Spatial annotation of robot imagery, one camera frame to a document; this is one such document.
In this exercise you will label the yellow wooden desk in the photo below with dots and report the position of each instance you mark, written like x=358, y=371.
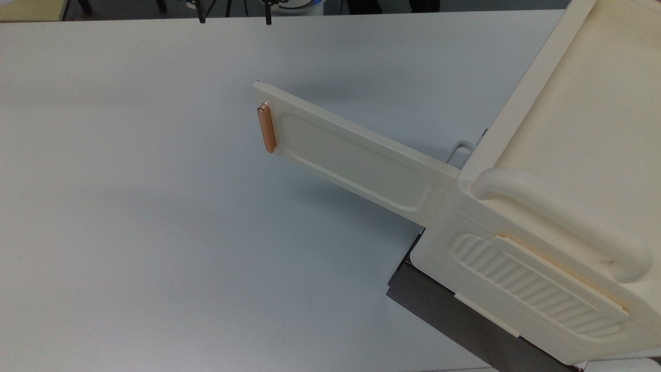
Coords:
x=28, y=9

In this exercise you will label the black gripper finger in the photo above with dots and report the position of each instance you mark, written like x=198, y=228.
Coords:
x=201, y=14
x=268, y=15

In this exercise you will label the dark wood grain box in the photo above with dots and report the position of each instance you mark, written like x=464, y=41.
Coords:
x=454, y=315

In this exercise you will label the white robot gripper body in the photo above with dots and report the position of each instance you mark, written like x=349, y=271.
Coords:
x=281, y=4

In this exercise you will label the cream cabinet door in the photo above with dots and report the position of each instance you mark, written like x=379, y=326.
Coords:
x=356, y=160

